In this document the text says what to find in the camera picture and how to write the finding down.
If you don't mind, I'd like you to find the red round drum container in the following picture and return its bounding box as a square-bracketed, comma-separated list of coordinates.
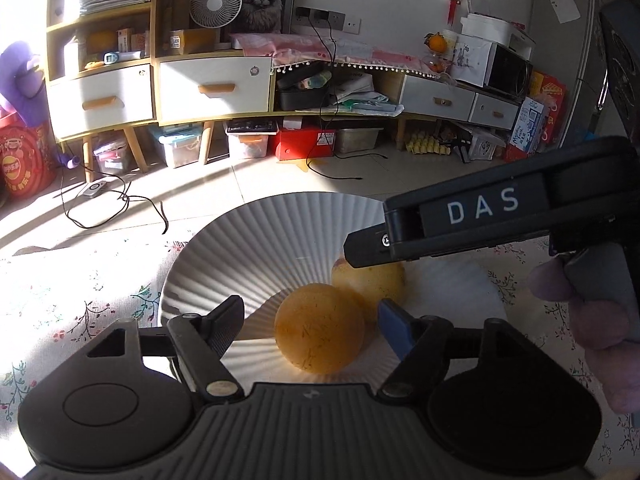
[0, 112, 56, 198]

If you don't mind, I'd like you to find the low white tv cabinet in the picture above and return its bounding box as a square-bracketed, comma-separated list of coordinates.
[269, 60, 518, 150]

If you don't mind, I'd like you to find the black microwave oven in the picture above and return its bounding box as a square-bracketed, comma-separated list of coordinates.
[484, 44, 533, 99]

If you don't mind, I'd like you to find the floral white tablecloth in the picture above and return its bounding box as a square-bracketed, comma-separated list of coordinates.
[0, 238, 640, 480]

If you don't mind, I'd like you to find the right hand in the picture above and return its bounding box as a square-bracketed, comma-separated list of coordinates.
[528, 259, 639, 414]

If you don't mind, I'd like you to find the white drawer cabinet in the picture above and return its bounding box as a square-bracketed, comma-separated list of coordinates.
[46, 0, 274, 170]

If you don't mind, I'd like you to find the silver refrigerator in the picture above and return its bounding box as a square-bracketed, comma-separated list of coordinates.
[528, 0, 606, 148]

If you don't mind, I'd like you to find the red storage box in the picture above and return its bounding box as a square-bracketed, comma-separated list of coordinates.
[270, 126, 335, 162]

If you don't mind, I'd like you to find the white ribbed plate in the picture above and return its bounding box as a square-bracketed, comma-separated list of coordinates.
[157, 190, 507, 380]

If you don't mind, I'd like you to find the large yellow passion fruit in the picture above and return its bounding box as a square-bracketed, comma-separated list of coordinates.
[331, 258, 407, 323]

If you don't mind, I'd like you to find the large orange passion fruit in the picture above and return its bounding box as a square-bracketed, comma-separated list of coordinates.
[273, 283, 366, 375]

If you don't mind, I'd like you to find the white desk fan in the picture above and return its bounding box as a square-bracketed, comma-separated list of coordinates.
[190, 0, 242, 28]

